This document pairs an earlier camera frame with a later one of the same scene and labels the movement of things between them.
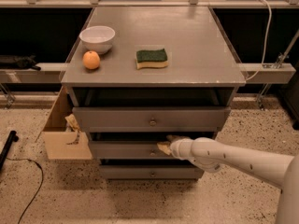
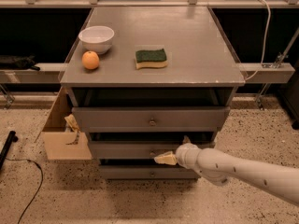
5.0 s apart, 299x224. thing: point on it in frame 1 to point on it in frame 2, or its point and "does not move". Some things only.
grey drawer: [126, 149] does not move
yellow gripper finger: [165, 147] to [168, 158]
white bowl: [97, 38] does not move
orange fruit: [91, 60] does not move
